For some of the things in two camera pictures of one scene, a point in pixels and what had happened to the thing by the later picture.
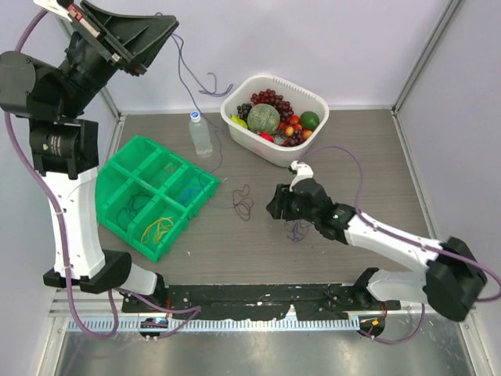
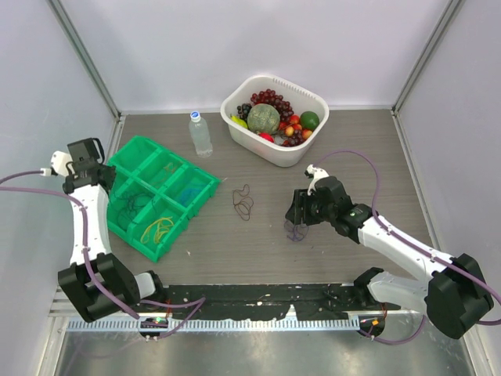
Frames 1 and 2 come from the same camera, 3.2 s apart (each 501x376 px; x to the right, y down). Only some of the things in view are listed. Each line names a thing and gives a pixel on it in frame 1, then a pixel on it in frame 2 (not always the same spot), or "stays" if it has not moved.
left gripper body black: x=86 y=70 to x=111 y=173
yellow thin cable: x=163 y=223 stays
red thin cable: x=171 y=167 stays
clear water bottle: x=200 y=129 stays
